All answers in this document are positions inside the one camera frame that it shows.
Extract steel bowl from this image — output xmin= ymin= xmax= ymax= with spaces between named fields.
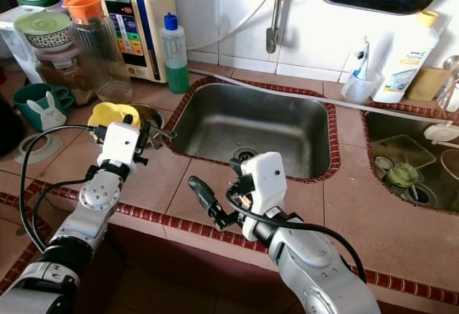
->
xmin=90 ymin=104 xmax=166 ymax=150

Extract yellow plastic bowl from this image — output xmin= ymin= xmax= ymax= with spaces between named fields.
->
xmin=88 ymin=103 xmax=141 ymax=146

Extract large steel sink basin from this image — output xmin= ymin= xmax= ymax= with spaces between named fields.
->
xmin=165 ymin=76 xmax=341 ymax=184

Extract green dish soap bottle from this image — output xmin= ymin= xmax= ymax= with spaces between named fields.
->
xmin=161 ymin=13 xmax=190 ymax=95

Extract clear pitcher orange lid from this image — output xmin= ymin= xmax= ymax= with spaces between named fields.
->
xmin=62 ymin=0 xmax=136 ymax=105

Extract glass jar brown contents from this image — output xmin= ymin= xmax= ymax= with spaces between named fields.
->
xmin=34 ymin=45 xmax=94 ymax=107

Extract teal rabbit mug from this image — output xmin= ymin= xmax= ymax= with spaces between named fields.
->
xmin=12 ymin=83 xmax=74 ymax=133

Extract black appliance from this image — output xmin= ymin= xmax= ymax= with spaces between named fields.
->
xmin=0 ymin=95 xmax=26 ymax=158

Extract patterned bowl green lid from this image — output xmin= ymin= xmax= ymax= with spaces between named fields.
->
xmin=13 ymin=11 xmax=74 ymax=51

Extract white plastic container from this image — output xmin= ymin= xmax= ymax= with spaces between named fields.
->
xmin=0 ymin=6 xmax=44 ymax=85

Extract clear toothbrush cup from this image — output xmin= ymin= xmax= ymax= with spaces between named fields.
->
xmin=341 ymin=70 xmax=382 ymax=105

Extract small steel sink basin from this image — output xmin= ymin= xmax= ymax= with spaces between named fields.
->
xmin=359 ymin=106 xmax=459 ymax=211

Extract toothbrush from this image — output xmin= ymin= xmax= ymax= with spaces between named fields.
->
xmin=357 ymin=37 xmax=372 ymax=82

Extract white detergent bottle yellow cap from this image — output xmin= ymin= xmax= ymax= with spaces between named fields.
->
xmin=373 ymin=11 xmax=442 ymax=105

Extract yellow sponge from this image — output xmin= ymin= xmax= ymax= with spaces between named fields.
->
xmin=405 ymin=67 xmax=453 ymax=103

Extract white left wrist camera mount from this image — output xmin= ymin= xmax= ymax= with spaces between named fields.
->
xmin=103 ymin=122 xmax=141 ymax=168

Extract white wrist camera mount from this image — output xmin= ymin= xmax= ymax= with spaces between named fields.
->
xmin=240 ymin=151 xmax=288 ymax=242
xmin=103 ymin=122 xmax=141 ymax=168

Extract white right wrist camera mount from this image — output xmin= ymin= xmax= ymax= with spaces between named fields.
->
xmin=240 ymin=151 xmax=288 ymax=242

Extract translucent plastic ring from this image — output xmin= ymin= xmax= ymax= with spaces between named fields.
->
xmin=23 ymin=133 xmax=69 ymax=164

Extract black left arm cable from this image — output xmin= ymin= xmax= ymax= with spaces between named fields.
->
xmin=19 ymin=124 xmax=108 ymax=254

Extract white tap hose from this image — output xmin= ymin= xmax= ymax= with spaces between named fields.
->
xmin=185 ymin=0 xmax=280 ymax=51

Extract wall tap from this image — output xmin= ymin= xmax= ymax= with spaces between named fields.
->
xmin=265 ymin=0 xmax=309 ymax=55

